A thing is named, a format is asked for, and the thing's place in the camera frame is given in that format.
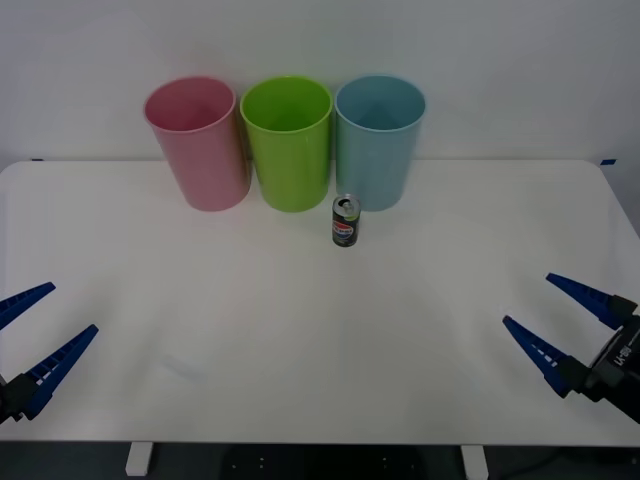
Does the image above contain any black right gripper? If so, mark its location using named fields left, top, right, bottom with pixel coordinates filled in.
left=502, top=272, right=640, bottom=426

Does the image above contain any pink plastic bin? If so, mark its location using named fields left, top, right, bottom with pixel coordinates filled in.
left=143, top=75, right=252, bottom=213

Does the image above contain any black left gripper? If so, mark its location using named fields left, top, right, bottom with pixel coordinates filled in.
left=0, top=282, right=100, bottom=426

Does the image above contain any green plastic bin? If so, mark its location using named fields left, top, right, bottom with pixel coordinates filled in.
left=239, top=74, right=334, bottom=214

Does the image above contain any black drink can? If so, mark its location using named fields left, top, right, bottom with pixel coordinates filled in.
left=331, top=193, right=362, bottom=248

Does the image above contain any white table leg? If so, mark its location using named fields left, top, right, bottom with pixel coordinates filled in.
left=125, top=442, right=153, bottom=477
left=460, top=444, right=489, bottom=480

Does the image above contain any pale blue plastic bin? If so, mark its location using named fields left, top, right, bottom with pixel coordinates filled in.
left=334, top=74, right=427, bottom=212

